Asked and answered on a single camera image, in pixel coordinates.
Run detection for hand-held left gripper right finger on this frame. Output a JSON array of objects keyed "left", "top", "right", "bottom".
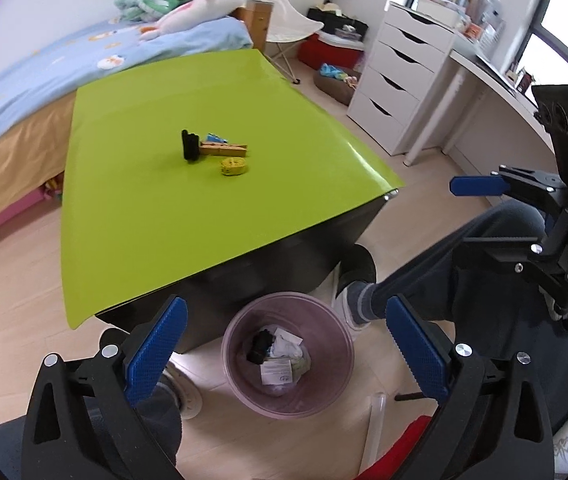
[{"left": 385, "top": 294, "right": 555, "bottom": 480}]

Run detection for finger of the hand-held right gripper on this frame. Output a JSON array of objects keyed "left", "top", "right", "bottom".
[
  {"left": 450, "top": 165, "right": 568, "bottom": 216},
  {"left": 454, "top": 234, "right": 568, "bottom": 311}
]

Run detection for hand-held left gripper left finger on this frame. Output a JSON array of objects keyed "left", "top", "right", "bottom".
[{"left": 22, "top": 295, "right": 189, "bottom": 480}]

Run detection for pink translucent waste bin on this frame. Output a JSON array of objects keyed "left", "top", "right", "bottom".
[{"left": 221, "top": 291, "right": 355, "bottom": 420}]

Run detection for white socks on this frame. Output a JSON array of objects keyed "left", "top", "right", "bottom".
[{"left": 271, "top": 327, "right": 305, "bottom": 360}]

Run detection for person's right leg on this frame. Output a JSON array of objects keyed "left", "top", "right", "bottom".
[{"left": 369, "top": 202, "right": 568, "bottom": 411}]

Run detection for white left shoe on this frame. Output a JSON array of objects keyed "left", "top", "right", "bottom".
[{"left": 164, "top": 365, "right": 201, "bottom": 418}]

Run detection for white shoe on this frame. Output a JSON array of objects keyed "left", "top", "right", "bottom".
[
  {"left": 164, "top": 365, "right": 201, "bottom": 418},
  {"left": 333, "top": 282, "right": 372, "bottom": 331}
]

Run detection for white right shoe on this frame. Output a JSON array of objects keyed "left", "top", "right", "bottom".
[{"left": 333, "top": 282, "right": 372, "bottom": 331}]

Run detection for white desk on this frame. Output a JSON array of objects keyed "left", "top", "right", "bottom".
[{"left": 404, "top": 35, "right": 560, "bottom": 168}]

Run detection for clear plastic tube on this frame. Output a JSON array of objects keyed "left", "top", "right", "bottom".
[{"left": 364, "top": 392, "right": 387, "bottom": 466}]

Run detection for red cloth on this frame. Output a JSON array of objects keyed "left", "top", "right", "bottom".
[{"left": 359, "top": 415, "right": 440, "bottom": 480}]

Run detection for window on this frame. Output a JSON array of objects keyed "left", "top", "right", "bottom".
[{"left": 419, "top": 0, "right": 568, "bottom": 86}]

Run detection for white drawer cabinet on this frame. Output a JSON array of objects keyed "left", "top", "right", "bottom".
[{"left": 348, "top": 1, "right": 455, "bottom": 156}]

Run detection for pile of books and papers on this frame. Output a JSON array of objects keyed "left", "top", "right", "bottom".
[{"left": 411, "top": 0, "right": 507, "bottom": 41}]

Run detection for brown basket with toys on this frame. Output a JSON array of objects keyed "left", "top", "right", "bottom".
[{"left": 314, "top": 64, "right": 362, "bottom": 106}]

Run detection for yellow tape measure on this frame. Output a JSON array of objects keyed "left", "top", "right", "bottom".
[{"left": 220, "top": 156, "right": 249, "bottom": 177}]

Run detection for pink storage box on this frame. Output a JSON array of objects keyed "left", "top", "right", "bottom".
[{"left": 0, "top": 187, "right": 47, "bottom": 231}]

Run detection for red storage box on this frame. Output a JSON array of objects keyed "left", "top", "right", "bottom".
[{"left": 298, "top": 32, "right": 365, "bottom": 68}]

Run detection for wooden clothespin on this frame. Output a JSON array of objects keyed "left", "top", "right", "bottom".
[{"left": 199, "top": 140, "right": 249, "bottom": 157}]

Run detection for black tote bag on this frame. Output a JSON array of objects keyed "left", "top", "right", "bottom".
[{"left": 306, "top": 5, "right": 369, "bottom": 41}]

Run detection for beige bed sheet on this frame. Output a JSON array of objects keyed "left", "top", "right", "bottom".
[{"left": 0, "top": 95, "right": 77, "bottom": 241}]

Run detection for white folding chair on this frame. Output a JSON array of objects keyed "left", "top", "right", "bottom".
[{"left": 206, "top": 0, "right": 325, "bottom": 83}]

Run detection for bed with blue sheet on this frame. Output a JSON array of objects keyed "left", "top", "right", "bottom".
[{"left": 0, "top": 0, "right": 272, "bottom": 241}]

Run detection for bed with blue blanket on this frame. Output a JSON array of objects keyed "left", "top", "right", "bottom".
[{"left": 0, "top": 15, "right": 255, "bottom": 171}]

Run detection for white pink plush toy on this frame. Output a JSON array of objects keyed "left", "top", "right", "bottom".
[{"left": 138, "top": 0, "right": 252, "bottom": 42}]

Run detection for green plush toys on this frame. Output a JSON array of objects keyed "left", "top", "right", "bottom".
[{"left": 115, "top": 0, "right": 199, "bottom": 23}]

